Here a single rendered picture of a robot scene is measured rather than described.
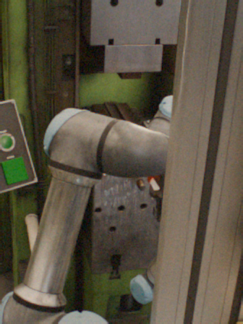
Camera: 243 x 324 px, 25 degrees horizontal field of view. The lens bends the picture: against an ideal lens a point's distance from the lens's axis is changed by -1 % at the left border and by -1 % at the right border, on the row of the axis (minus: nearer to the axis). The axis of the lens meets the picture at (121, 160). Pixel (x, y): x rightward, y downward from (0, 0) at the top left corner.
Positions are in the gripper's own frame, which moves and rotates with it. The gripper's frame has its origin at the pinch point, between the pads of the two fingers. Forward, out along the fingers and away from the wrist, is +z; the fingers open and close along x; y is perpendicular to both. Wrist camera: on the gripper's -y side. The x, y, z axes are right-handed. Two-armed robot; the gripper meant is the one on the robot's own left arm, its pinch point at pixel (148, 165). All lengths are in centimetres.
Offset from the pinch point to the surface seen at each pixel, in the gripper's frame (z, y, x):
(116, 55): -20.0, -31.7, -8.4
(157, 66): -16.4, -29.6, 6.2
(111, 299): 71, 21, -6
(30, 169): 2.1, -3.2, -38.9
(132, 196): 22.0, -1.0, -1.3
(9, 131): -5.7, -13.0, -44.9
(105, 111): 26, -44, -4
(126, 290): 62, 21, -1
